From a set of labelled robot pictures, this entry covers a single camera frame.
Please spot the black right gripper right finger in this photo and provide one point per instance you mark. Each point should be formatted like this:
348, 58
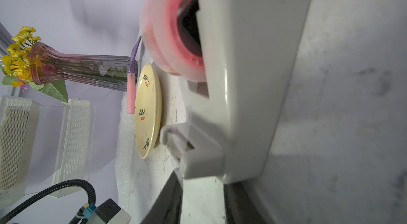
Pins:
239, 208

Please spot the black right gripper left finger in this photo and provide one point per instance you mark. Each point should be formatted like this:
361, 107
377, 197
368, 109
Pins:
168, 206

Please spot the white tape dispenser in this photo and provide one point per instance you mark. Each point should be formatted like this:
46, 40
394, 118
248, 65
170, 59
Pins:
234, 60

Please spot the cream floral dinner plate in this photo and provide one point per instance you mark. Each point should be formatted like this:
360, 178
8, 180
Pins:
148, 111

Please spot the white mesh two-tier shelf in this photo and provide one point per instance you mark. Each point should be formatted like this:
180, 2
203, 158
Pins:
43, 145

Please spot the yellow artificial flowers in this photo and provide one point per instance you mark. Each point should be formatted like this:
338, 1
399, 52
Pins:
19, 64

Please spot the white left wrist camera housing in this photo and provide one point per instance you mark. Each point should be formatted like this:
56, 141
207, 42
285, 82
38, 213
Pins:
106, 213

